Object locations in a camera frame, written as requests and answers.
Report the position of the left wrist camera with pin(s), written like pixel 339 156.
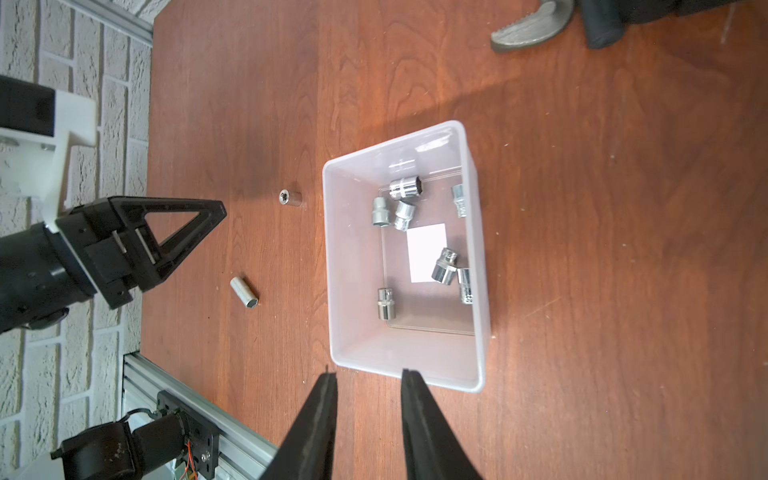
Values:
pixel 39 126

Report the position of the aluminium rail frame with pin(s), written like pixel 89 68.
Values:
pixel 243 453

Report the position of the short silver socket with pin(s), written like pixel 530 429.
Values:
pixel 386 304

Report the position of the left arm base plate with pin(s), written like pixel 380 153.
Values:
pixel 200 436

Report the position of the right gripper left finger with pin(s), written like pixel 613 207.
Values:
pixel 307 452

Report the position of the black plastic tool case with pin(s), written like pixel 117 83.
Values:
pixel 645 11

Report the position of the translucent plastic storage box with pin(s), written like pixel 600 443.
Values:
pixel 406 273

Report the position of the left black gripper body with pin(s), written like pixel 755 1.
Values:
pixel 100 248

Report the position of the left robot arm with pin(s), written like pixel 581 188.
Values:
pixel 114 450

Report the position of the white label in box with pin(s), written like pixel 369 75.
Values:
pixel 424 245

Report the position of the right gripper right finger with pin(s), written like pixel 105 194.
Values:
pixel 432 450

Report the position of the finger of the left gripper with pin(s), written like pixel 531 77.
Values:
pixel 151 262

